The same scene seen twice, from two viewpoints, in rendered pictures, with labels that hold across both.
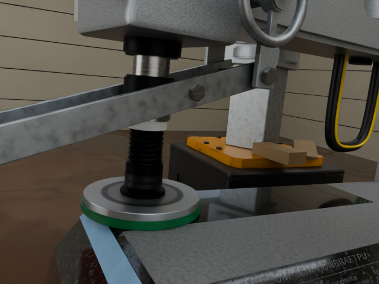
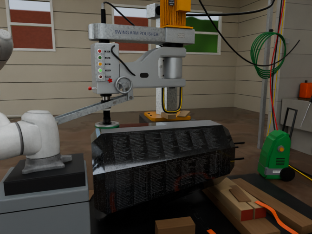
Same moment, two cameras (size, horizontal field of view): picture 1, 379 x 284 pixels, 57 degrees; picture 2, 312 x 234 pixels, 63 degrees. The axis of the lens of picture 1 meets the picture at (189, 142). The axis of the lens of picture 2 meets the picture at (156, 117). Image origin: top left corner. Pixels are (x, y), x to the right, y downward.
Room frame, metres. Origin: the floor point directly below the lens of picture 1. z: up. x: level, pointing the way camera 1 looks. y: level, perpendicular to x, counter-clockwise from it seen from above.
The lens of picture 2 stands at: (-1.50, -0.81, 1.31)
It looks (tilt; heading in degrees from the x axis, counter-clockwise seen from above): 10 degrees down; 12
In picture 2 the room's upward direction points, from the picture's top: straight up
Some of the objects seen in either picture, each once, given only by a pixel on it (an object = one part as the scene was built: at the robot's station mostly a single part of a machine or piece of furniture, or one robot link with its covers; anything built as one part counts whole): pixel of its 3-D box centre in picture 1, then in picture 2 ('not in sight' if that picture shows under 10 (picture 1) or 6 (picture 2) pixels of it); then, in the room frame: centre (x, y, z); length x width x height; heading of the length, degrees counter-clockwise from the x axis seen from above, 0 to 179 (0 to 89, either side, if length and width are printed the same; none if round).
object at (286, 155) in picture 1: (278, 152); (168, 115); (1.39, -0.36, 0.81); 0.20 x 0.10 x 0.05; 34
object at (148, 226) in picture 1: (142, 196); (107, 124); (0.62, 0.08, 0.84); 0.22 x 0.22 x 0.04
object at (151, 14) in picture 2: not in sight; (154, 11); (1.58, -0.16, 2.00); 0.20 x 0.18 x 0.15; 26
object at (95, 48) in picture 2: not in sight; (99, 64); (0.49, 0.07, 1.37); 0.08 x 0.03 x 0.28; 126
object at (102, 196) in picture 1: (142, 195); (107, 123); (0.62, 0.08, 0.84); 0.21 x 0.21 x 0.01
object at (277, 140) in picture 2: not in sight; (276, 142); (1.80, -1.66, 0.43); 0.35 x 0.35 x 0.87; 11
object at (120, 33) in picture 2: not in sight; (142, 37); (0.83, -0.21, 1.62); 0.96 x 0.25 x 0.17; 126
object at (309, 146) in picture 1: (304, 148); (183, 113); (1.56, -0.52, 0.80); 0.20 x 0.10 x 0.05; 167
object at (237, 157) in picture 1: (251, 149); (166, 115); (1.64, -0.30, 0.76); 0.49 x 0.49 x 0.05; 26
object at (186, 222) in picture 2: not in sight; (174, 229); (0.33, -0.59, 0.07); 0.30 x 0.12 x 0.12; 113
